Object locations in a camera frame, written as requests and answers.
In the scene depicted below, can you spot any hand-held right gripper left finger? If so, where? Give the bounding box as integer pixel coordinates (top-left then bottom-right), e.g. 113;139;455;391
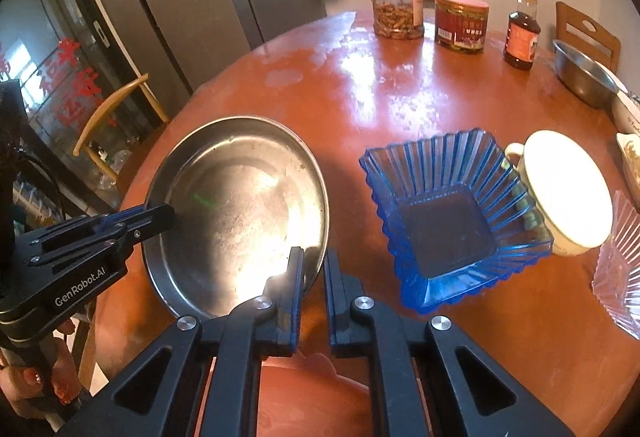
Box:
62;246;307;437

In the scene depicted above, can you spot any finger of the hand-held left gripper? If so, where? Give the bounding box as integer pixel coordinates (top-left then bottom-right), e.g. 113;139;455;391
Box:
30;203;176;249
36;226;172;269

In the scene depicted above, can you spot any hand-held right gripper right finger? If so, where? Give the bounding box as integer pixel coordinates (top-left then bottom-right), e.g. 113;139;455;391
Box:
323;249;575;437

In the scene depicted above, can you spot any round metal pan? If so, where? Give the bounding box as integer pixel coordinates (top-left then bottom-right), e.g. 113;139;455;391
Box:
141;116;331;322

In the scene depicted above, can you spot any blue glass square bowl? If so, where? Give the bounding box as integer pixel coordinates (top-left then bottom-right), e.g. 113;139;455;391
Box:
358;128;555;315

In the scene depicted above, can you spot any cream enamel bowl with handle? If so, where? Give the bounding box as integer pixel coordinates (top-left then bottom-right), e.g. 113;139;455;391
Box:
504;130;615;258

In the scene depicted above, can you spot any clear ribbed glass bowl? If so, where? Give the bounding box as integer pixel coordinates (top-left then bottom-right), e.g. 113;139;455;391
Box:
591;190;640;340

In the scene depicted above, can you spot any person's left hand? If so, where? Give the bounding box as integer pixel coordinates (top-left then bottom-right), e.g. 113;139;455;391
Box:
0;322;93;420

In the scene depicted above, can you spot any wooden chair with curved armrest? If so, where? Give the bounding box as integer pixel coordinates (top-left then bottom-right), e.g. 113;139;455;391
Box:
73;73;171;183

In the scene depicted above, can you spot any glass door with red decals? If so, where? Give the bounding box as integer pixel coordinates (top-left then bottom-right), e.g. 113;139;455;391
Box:
0;0;151;238

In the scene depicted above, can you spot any clear jar with black lid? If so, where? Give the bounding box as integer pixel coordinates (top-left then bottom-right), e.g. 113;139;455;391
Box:
369;0;426;40

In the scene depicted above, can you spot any jar with red lid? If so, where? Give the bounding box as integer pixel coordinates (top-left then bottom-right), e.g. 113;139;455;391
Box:
433;0;490;54

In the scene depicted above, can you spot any brown sauce bottle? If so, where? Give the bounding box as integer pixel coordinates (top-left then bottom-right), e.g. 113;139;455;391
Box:
502;0;542;71

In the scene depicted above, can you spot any white dish of dried food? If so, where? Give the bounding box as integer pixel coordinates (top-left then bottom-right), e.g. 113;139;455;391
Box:
616;132;640;213

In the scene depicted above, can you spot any stainless steel bowl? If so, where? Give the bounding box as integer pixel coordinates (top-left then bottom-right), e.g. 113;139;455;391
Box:
552;39;628;109

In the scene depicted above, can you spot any wooden chair with carved back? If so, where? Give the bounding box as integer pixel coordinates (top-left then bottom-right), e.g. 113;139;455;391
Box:
555;0;622;73

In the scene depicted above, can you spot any black cable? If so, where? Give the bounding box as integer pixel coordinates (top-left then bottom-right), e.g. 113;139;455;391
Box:
19;150;67;220

